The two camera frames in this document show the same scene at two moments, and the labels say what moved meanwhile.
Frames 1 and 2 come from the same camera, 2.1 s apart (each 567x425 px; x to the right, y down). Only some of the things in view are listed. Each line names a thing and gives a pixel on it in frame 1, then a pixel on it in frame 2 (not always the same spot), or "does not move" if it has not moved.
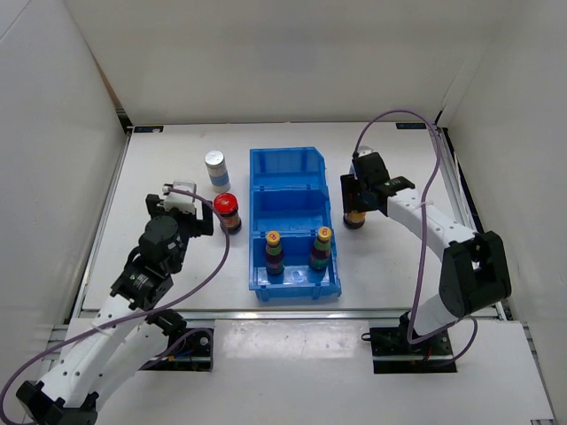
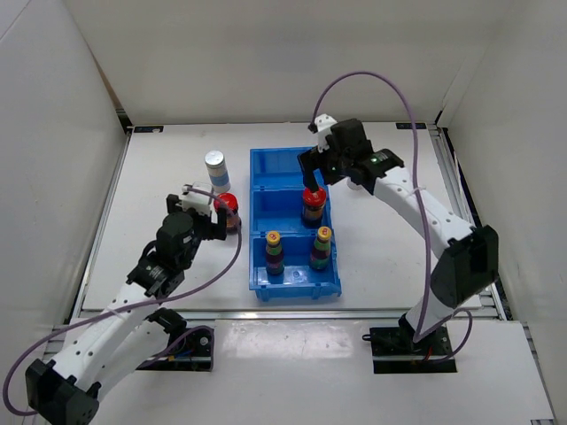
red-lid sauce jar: x=226 y=205 does not move
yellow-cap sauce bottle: x=275 y=258 does not move
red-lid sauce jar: x=354 y=220 → x=314 y=206
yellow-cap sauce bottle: x=321 y=251 does not move
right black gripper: x=349 y=184 → x=312 y=160
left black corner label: x=148 y=128 does not move
